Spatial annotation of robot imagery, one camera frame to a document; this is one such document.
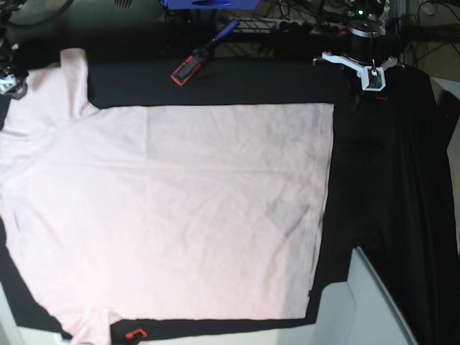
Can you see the blue handled bar clamp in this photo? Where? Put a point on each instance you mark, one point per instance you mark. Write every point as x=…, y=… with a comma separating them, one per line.
x=200, y=55

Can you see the black table cloth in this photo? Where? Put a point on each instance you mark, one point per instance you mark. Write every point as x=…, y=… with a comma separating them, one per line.
x=390, y=189

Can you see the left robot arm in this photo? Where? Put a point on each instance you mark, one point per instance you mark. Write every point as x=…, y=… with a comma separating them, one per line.
x=362, y=54

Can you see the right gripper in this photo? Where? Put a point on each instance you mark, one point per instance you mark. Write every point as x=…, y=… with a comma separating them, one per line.
x=13, y=77

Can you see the red clamp at right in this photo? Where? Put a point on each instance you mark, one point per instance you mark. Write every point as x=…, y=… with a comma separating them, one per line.
x=381, y=96

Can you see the blue plastic box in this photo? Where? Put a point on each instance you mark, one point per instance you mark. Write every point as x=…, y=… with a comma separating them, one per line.
x=210, y=4

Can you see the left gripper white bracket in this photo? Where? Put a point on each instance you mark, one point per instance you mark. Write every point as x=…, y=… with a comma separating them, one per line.
x=372, y=77

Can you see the small red black clamp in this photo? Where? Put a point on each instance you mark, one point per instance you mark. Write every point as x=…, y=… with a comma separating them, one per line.
x=136, y=335

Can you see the light pink T-shirt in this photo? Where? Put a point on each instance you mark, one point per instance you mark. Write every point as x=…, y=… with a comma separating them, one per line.
x=161, y=212

